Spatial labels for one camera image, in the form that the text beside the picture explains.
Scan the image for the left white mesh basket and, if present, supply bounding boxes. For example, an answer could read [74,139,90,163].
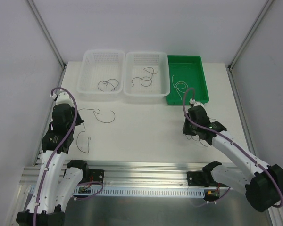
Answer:
[76,50,125,101]

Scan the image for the green plastic tray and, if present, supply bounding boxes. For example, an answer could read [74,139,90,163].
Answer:
[166,55,209,105]

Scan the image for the brown wire in middle basket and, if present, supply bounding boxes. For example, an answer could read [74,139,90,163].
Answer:
[131,67,158,87]

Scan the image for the white mesh basket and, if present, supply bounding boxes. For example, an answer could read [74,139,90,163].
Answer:
[76,50,125,101]
[123,52,170,104]

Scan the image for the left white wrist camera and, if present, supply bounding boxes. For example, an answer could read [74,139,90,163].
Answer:
[50,92,73,105]

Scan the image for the wire bundle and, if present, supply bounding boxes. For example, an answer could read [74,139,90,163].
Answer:
[185,116,220,148]

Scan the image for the right aluminium frame post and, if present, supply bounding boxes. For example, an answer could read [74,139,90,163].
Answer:
[227,0,275,71]

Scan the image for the white slotted cable duct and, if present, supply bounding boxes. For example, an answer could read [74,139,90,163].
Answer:
[70,187,206,198]

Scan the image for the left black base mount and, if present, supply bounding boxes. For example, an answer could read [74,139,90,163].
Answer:
[89,169,105,183]

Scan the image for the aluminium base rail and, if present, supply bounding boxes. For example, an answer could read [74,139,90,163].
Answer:
[18,161,250,189]

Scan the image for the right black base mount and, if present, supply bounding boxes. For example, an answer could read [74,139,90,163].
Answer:
[186,171,207,187]

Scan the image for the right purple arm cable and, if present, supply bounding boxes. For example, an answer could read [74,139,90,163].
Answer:
[183,87,283,208]

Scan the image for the middle white mesh basket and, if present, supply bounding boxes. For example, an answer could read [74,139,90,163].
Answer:
[123,52,170,104]

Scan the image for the white wire in green tray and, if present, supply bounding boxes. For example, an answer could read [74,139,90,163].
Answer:
[172,75,191,100]

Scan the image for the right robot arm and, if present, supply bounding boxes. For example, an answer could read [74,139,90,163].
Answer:
[183,105,283,212]

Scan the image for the left aluminium frame post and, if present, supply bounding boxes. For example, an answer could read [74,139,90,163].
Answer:
[25,0,67,71]

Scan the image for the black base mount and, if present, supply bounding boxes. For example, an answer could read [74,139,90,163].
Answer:
[89,169,105,183]
[186,171,207,187]

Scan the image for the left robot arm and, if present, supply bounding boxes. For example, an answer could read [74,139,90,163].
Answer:
[16,103,90,226]

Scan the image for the aluminium frame post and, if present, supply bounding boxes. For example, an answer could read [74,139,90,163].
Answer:
[25,0,67,71]
[227,0,275,71]

